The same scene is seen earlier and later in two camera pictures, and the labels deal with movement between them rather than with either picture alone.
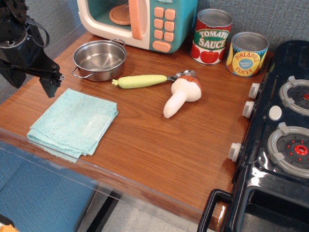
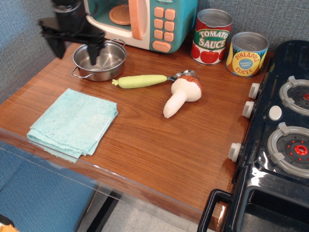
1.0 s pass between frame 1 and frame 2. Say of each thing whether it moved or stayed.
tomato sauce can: stayed
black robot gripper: moved
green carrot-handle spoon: stayed
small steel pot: stayed
